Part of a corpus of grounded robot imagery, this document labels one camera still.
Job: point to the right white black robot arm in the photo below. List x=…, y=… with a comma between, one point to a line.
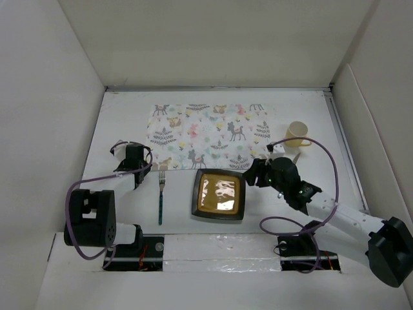
x=384, y=246

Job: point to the square black yellow plate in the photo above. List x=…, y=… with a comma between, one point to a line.
x=219, y=194

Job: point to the knife with blue handle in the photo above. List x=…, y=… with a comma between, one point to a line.
x=295, y=160

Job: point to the fork with teal handle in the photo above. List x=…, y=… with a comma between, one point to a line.
x=162, y=181

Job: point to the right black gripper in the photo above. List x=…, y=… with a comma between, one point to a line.
x=258, y=168

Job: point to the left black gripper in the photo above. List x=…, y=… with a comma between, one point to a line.
x=146, y=170

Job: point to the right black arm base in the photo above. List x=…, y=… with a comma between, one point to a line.
x=298, y=253

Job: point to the yellow ceramic mug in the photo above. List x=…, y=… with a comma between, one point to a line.
x=298, y=130

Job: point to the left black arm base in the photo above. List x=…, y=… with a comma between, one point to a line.
x=148, y=258

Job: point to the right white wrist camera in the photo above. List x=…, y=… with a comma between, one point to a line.
x=275, y=151

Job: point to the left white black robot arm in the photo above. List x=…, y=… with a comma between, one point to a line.
x=91, y=215

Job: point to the animal print cloth placemat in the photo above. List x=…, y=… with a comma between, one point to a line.
x=196, y=136

